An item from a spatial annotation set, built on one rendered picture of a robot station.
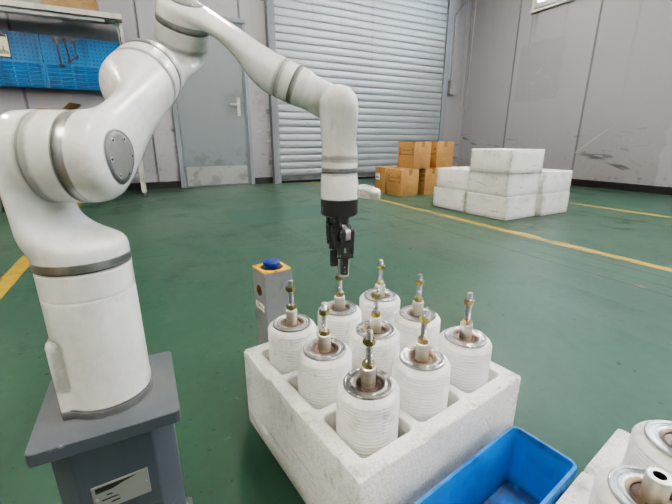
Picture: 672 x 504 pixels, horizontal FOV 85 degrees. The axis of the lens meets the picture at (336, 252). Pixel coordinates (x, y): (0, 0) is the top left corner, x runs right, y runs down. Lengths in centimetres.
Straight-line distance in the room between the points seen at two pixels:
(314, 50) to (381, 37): 117
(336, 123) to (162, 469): 58
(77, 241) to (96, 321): 9
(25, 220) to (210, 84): 512
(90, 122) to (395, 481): 57
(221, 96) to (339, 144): 487
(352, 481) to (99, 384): 33
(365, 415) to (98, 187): 43
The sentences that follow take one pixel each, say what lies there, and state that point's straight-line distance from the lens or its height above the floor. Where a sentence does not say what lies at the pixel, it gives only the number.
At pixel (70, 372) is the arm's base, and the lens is 51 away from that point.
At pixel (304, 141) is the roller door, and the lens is 579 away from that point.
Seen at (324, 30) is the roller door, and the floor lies 211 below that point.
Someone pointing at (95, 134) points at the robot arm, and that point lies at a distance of 43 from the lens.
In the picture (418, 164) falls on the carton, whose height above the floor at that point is 35.
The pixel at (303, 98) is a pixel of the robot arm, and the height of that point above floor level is 67.
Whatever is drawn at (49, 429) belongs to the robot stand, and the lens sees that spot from 54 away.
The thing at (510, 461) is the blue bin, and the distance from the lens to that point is 82.
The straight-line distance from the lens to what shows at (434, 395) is 65.
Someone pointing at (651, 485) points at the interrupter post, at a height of 27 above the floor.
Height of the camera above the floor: 60
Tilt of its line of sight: 17 degrees down
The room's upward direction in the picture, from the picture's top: straight up
